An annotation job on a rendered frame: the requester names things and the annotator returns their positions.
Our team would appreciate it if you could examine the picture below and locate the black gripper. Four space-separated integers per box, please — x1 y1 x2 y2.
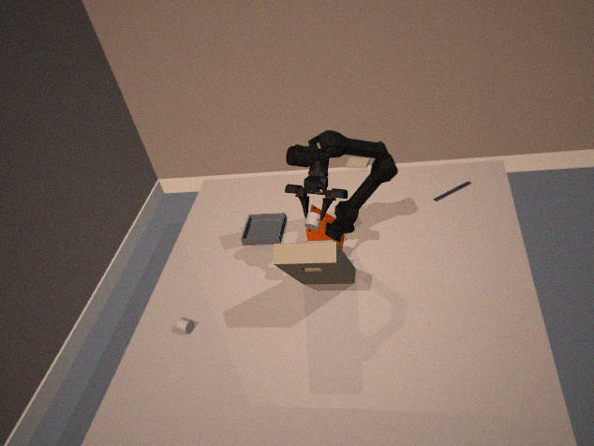
285 168 348 220

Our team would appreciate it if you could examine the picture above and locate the dark grey flat bar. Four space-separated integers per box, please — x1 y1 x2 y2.
434 182 471 201

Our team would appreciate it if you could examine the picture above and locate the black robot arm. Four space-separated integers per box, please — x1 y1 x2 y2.
286 130 397 243

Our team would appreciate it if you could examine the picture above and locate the grey-brown rectangular panel with square hole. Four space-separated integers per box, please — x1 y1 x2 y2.
274 242 356 285

